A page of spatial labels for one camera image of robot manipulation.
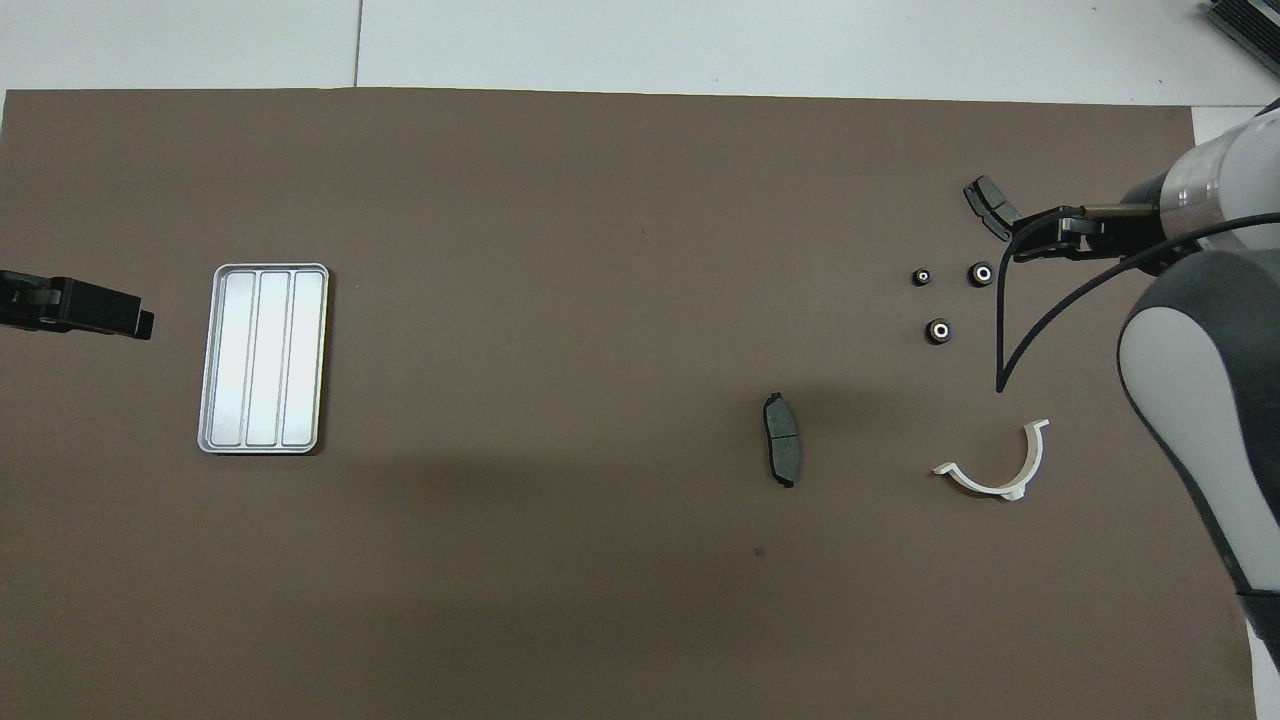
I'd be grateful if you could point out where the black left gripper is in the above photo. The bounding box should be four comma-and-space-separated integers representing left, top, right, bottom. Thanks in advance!
0, 270, 156, 341

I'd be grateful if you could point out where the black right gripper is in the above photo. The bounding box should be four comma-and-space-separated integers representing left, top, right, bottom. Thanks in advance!
1015, 178, 1176, 271

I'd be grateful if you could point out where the silver metal tray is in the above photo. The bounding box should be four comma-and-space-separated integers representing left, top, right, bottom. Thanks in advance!
197, 263, 330, 456

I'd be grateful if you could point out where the thick dark brake pad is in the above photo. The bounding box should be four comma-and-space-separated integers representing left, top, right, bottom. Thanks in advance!
963, 175, 1023, 243

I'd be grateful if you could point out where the white semicircular plastic clamp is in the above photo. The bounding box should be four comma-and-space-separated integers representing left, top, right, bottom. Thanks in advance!
932, 419, 1051, 501

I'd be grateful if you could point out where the black ribbed device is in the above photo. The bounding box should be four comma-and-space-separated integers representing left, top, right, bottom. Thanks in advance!
1205, 0, 1280, 77

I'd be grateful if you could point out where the slim dark brake pad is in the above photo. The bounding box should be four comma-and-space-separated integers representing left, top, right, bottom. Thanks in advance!
763, 392, 804, 489

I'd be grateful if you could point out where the brown table mat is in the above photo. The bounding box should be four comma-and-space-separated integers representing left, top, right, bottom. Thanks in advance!
0, 88, 1263, 720

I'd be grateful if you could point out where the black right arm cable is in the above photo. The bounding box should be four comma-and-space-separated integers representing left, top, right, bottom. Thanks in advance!
995, 205, 1280, 394

